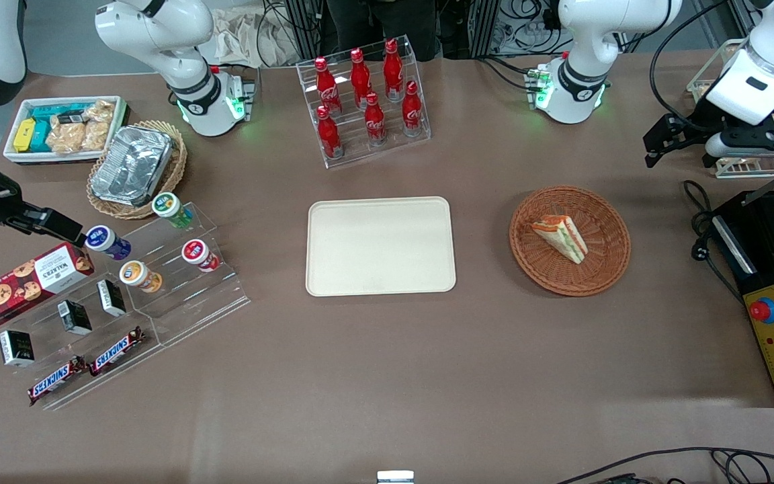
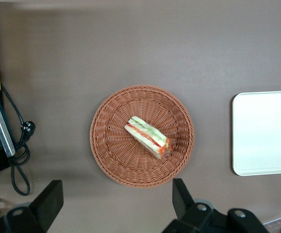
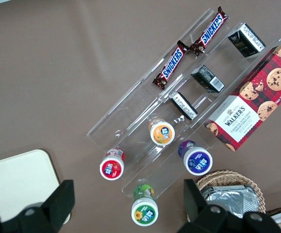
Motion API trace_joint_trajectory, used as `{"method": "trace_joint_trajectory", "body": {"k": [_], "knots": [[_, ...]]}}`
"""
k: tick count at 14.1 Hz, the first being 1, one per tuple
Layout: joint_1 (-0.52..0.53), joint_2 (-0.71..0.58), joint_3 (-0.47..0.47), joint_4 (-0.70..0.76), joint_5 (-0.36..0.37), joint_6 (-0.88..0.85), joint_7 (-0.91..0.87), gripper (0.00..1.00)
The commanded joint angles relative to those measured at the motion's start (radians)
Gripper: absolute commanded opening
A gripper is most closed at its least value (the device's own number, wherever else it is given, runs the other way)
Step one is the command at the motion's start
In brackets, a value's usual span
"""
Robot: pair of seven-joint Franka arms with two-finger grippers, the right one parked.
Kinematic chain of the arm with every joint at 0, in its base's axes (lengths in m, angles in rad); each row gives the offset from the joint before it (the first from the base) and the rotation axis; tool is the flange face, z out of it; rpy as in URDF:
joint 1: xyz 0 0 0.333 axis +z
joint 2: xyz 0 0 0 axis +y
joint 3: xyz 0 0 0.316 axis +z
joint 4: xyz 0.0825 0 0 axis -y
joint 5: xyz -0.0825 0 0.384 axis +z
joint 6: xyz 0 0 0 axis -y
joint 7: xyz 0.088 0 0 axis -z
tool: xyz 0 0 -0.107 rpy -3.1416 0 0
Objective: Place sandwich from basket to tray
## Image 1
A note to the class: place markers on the red cola bottle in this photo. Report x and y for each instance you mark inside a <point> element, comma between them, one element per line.
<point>360,77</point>
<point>326,84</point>
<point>328,134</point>
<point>393,70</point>
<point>412,111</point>
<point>375,121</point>

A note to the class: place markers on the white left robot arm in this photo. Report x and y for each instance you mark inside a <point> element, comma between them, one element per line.
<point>595,40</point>

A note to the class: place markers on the purple gum jar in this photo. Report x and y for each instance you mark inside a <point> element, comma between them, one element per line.
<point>105,240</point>

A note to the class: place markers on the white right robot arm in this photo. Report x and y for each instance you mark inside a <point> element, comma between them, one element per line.
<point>158,33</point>

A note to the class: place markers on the clear acrylic bottle rack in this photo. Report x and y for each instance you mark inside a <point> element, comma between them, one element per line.
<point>377,152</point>

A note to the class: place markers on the clear cracker pack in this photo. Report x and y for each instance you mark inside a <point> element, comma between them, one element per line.
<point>64,138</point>
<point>101,111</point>
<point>95,134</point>

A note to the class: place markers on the black aluminium frame post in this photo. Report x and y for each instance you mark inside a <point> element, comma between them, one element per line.
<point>305,27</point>
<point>484,27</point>

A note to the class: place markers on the green gum jar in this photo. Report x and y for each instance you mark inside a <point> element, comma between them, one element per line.
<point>168,207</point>

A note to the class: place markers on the cream plastic tray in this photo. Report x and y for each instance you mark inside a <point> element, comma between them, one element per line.
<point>373,249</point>

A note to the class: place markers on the white plastic snack bin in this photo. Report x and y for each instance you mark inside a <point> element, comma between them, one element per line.
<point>51,158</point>

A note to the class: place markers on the small black box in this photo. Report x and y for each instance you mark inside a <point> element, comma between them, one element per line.
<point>16,348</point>
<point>74,317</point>
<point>111,298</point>

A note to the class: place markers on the black machine with yellow panel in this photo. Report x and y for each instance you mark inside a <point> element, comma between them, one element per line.
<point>773,269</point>

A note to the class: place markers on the teal snack box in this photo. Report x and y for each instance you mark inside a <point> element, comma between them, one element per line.
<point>41,138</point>
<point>58,109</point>

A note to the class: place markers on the small white box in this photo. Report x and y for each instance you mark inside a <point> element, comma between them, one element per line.
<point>395,477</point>

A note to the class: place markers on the orange gum jar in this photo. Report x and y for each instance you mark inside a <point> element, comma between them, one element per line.
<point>137,275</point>

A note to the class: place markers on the Snickers chocolate bar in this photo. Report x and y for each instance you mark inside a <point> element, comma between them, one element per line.
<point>56,381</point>
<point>116,351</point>

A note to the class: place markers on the oval light wicker basket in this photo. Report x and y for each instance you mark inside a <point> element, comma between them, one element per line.
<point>110,206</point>

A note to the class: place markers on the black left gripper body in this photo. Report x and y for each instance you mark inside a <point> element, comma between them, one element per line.
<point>694,128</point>

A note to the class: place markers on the clear acrylic stepped display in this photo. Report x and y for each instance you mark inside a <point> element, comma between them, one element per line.
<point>192,302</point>
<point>51,344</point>

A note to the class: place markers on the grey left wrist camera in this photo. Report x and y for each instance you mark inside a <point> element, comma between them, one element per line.
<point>763,140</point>

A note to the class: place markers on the red gum jar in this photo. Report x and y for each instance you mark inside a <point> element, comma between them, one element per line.
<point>197,253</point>

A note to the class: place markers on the yellow snack box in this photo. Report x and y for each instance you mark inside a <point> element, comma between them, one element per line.
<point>24,134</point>

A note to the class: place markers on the silver foil tray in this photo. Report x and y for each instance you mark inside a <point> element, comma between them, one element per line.
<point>132,165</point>

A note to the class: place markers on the triangular sandwich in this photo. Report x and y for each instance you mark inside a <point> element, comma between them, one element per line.
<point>565,236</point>

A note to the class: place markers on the round brown wicker basket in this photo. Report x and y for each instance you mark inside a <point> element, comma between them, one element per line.
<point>605,269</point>

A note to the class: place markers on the red emergency stop button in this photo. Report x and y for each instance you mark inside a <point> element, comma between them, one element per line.
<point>763,310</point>

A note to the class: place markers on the person in dark clothes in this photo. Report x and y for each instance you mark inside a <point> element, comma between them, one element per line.
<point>373,23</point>

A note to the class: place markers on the red Walkers shortbread box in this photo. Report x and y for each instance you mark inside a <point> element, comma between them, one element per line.
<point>24,286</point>

